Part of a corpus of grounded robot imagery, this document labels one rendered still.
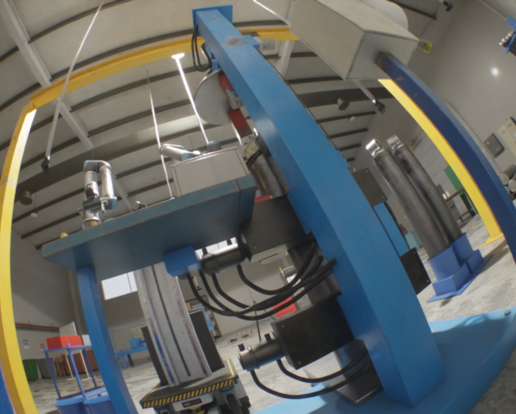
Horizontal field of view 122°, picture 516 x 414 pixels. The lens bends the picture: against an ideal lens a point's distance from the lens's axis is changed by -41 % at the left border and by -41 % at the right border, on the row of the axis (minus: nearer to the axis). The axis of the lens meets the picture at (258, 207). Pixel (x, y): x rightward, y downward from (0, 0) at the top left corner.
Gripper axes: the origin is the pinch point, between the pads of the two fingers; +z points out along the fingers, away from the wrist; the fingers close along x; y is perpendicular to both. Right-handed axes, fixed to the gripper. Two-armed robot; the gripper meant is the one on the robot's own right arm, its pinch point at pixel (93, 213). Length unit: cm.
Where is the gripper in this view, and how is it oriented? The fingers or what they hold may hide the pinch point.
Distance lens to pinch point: 155.7
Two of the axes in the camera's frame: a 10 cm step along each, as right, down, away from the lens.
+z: 5.6, 5.4, -6.2
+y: -0.9, 7.9, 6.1
